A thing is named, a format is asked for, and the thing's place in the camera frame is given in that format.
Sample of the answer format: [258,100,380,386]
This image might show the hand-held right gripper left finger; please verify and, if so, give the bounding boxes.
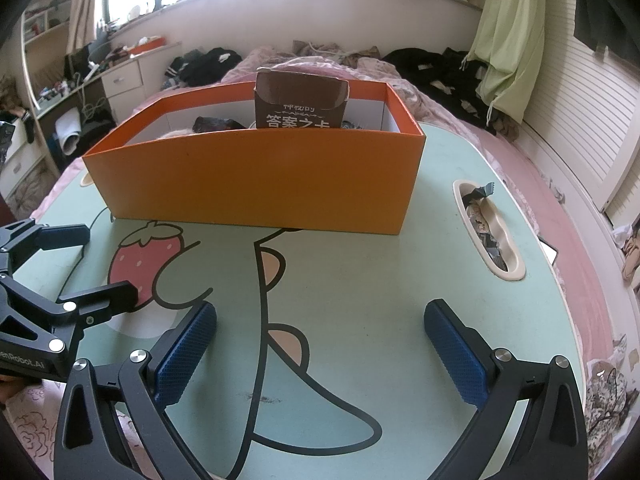
[52,300,221,480]

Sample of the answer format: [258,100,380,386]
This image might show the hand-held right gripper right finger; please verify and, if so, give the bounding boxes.
[422,298,588,480]

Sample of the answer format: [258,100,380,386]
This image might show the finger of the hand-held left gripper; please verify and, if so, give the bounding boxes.
[0,223,92,277]
[0,274,139,334]

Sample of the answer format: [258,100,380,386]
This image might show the orange cardboard box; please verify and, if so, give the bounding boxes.
[82,80,427,236]

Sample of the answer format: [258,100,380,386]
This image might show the brown card box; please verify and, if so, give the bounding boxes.
[252,66,349,130]

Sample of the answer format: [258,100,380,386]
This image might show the green cartoon desktop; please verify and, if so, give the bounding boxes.
[30,120,593,480]

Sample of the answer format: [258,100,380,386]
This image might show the rose-print quilt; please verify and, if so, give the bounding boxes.
[0,375,68,480]

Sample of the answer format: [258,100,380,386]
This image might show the crumpled dark wrappers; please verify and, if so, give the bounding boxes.
[460,182,512,267]

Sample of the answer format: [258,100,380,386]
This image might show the pink bed sheet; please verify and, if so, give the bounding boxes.
[0,45,640,480]

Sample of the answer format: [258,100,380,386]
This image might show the white drawer cabinet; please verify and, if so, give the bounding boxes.
[102,42,183,126]

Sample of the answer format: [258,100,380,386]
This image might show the beige cloth heap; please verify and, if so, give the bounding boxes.
[620,225,640,281]

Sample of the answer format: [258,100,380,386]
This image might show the white bookshelf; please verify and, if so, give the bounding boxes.
[20,0,72,111]

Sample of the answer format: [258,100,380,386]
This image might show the orange tissue box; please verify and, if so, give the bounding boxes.
[129,36,167,56]

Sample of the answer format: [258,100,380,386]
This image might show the black striped clothes heap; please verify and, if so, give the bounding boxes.
[167,48,244,87]

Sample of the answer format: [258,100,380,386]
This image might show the beige curtain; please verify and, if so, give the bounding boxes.
[66,0,102,54]

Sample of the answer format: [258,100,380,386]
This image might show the white louvered door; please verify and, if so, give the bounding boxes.
[520,35,640,213]

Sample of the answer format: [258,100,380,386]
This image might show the pale pink crumpled blanket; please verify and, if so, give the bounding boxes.
[220,42,416,92]

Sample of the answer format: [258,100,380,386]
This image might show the green hanging cloth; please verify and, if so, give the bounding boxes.
[470,0,547,127]

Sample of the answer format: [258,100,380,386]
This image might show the black hanging garment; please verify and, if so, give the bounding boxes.
[572,0,640,62]

